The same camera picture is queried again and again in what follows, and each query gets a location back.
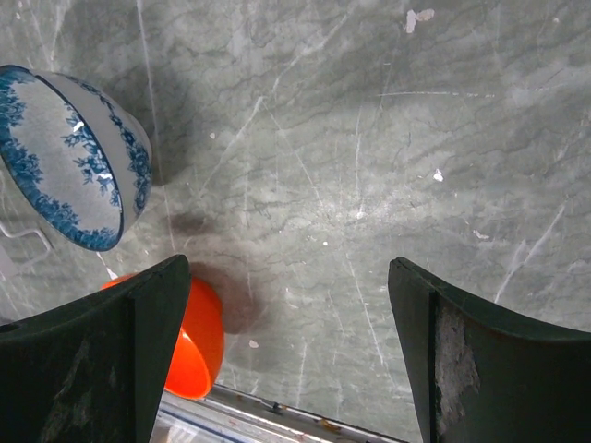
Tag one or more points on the blue floral bowl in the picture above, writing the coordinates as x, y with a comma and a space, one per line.
80, 159

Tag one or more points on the white wire dish rack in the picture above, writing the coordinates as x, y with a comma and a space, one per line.
29, 233

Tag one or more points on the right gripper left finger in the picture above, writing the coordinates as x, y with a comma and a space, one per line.
94, 370

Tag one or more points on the orange bowl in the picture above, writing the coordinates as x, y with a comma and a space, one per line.
178, 338

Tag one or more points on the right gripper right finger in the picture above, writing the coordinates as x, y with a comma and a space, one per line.
480, 372

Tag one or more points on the aluminium mounting rail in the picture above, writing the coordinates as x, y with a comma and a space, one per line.
228, 415

